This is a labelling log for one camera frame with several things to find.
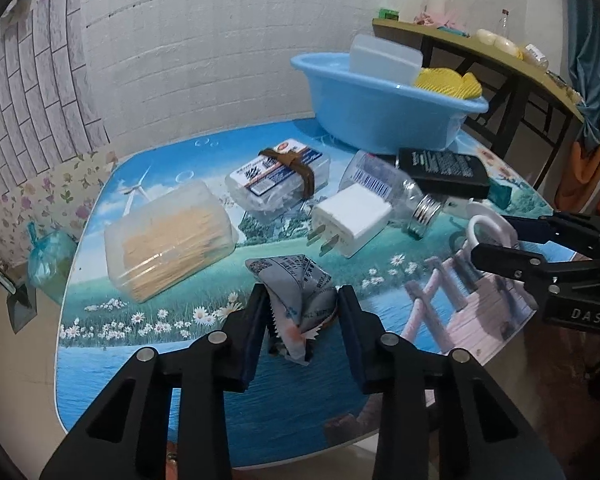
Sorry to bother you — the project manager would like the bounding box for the black lotion bottle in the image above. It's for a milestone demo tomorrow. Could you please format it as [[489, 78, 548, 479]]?
[[396, 148, 491, 200]]

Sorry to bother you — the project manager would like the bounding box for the clear plastic bottle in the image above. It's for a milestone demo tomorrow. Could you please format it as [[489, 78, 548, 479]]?
[[338, 151, 442, 240]]

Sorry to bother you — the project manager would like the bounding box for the white power adapter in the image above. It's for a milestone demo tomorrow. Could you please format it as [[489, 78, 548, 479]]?
[[306, 183, 392, 258]]

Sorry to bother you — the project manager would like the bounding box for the grey snack packet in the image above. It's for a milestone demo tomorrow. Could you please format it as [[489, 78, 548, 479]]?
[[245, 255, 337, 365]]

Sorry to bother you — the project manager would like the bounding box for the yellow mesh bag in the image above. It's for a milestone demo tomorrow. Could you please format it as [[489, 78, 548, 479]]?
[[414, 67, 482, 100]]

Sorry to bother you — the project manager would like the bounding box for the clear toothpick box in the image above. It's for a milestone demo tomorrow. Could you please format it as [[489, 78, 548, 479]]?
[[104, 180, 238, 304]]

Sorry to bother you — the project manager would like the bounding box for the frosted plastic container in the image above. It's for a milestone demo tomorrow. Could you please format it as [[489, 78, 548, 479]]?
[[349, 34, 422, 86]]

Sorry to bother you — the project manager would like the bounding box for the teal foil packet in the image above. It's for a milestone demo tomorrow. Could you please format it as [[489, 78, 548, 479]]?
[[488, 180, 513, 210]]

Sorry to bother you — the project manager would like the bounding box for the white soap box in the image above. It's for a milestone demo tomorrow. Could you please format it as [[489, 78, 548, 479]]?
[[441, 196, 472, 219]]

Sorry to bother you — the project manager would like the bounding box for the wooden side table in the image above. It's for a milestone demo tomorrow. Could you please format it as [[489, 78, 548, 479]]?
[[373, 18, 583, 197]]

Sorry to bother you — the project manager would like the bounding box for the grey dustpan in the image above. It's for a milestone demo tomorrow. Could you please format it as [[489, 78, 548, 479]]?
[[0, 266, 38, 334]]

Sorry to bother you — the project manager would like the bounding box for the bagged grain packet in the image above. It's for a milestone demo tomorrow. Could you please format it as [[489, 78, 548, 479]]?
[[521, 44, 550, 72]]

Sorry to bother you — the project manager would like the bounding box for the teal curtain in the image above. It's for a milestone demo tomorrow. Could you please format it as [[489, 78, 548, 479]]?
[[567, 0, 600, 152]]

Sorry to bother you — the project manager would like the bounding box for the teal garbage bag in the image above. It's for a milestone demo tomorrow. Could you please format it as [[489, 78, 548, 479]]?
[[27, 222, 78, 304]]

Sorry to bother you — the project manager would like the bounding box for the cream bread bun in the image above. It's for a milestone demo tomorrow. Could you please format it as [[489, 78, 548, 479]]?
[[476, 28, 496, 46], [493, 36, 520, 58]]

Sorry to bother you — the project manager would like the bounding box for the blue plastic basin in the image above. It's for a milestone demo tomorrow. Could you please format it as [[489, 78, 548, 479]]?
[[290, 52, 489, 155]]

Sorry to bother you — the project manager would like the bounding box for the glass bottle red cap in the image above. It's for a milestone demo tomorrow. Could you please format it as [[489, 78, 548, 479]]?
[[496, 9, 509, 39]]

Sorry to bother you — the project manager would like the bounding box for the pink cloth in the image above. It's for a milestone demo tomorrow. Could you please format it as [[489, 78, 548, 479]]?
[[413, 10, 469, 36]]

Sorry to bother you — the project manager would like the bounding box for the banded floss pick box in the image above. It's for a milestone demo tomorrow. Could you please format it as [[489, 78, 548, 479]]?
[[225, 139, 330, 224]]

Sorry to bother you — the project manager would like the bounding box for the white paper roll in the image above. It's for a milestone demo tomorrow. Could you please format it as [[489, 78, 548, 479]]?
[[426, 0, 446, 18]]

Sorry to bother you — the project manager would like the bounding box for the green small box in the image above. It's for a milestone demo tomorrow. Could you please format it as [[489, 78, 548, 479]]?
[[378, 8, 400, 21]]

